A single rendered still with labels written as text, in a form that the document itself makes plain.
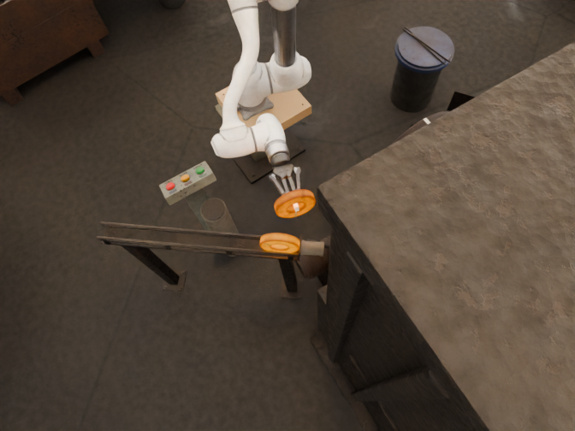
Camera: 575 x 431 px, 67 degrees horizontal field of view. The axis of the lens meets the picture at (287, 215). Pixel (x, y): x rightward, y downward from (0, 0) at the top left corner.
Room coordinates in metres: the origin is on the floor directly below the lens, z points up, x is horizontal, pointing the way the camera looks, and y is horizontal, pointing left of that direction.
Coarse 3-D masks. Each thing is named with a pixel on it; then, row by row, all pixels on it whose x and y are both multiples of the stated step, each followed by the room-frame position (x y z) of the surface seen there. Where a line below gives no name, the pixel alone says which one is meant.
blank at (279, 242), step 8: (264, 240) 0.59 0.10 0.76; (272, 240) 0.58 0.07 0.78; (280, 240) 0.57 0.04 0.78; (288, 240) 0.57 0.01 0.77; (296, 240) 0.58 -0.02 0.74; (264, 248) 0.59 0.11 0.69; (272, 248) 0.58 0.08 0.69; (280, 248) 0.58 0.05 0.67; (288, 248) 0.57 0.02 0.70; (296, 248) 0.56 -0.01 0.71
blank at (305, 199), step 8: (288, 192) 0.70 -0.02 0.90; (296, 192) 0.70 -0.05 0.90; (304, 192) 0.70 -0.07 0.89; (280, 200) 0.69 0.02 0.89; (288, 200) 0.68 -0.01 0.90; (296, 200) 0.68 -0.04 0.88; (304, 200) 0.68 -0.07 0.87; (312, 200) 0.68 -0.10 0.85; (280, 208) 0.67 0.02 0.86; (288, 208) 0.69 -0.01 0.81; (304, 208) 0.68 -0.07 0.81; (280, 216) 0.66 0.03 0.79; (288, 216) 0.67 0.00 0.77
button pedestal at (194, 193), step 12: (192, 168) 1.07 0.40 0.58; (168, 180) 1.03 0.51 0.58; (180, 180) 1.01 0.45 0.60; (192, 180) 0.99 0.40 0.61; (204, 180) 0.99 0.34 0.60; (168, 192) 0.95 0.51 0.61; (180, 192) 0.94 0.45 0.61; (192, 192) 0.95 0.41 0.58; (204, 192) 1.00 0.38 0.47; (192, 204) 0.97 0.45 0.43; (204, 228) 1.02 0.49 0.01
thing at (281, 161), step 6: (276, 156) 0.88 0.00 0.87; (282, 156) 0.88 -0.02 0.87; (288, 156) 0.89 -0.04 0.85; (276, 162) 0.86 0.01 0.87; (282, 162) 0.86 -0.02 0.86; (288, 162) 0.86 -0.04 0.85; (276, 168) 0.84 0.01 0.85; (282, 168) 0.84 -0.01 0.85; (288, 168) 0.83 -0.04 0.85; (276, 174) 0.82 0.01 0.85
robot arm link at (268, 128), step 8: (264, 120) 1.06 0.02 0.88; (272, 120) 1.05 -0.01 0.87; (256, 128) 1.02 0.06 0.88; (264, 128) 1.01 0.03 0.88; (272, 128) 1.01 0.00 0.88; (280, 128) 1.01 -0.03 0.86; (256, 136) 0.98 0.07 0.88; (264, 136) 0.98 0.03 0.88; (272, 136) 0.97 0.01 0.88; (280, 136) 0.97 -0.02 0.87; (256, 144) 0.96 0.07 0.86; (264, 144) 0.96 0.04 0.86
